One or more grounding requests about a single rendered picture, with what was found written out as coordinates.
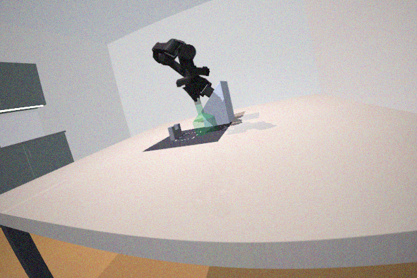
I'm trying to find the green glass bottle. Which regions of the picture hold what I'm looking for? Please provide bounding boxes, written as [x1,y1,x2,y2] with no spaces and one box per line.
[192,98,218,136]

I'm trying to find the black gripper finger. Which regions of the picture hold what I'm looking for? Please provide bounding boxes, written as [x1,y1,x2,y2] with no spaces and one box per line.
[183,84,197,102]
[195,83,202,99]

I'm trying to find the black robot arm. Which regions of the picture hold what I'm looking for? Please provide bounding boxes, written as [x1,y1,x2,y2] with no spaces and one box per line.
[152,39,214,98]

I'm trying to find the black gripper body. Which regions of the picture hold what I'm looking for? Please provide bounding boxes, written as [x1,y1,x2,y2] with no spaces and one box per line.
[176,63,206,87]

